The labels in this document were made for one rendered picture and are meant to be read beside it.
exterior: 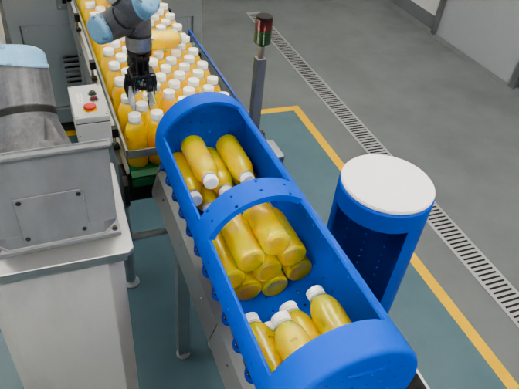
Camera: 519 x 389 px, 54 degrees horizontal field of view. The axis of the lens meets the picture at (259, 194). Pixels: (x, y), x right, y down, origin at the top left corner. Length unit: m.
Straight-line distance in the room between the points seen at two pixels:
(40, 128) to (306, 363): 0.65
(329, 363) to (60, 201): 0.57
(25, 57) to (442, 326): 2.13
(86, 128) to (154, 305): 1.08
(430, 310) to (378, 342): 1.78
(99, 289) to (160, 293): 1.31
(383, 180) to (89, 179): 0.87
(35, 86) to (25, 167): 0.18
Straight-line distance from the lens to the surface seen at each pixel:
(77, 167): 0.99
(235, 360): 1.18
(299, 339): 0.96
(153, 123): 1.63
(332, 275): 1.18
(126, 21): 1.37
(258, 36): 1.91
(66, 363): 1.38
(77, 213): 1.06
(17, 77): 1.08
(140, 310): 2.42
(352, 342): 0.86
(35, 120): 1.06
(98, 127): 1.61
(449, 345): 2.56
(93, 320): 1.26
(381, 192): 1.49
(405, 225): 1.47
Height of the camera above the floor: 1.92
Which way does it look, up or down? 40 degrees down
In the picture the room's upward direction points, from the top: 7 degrees clockwise
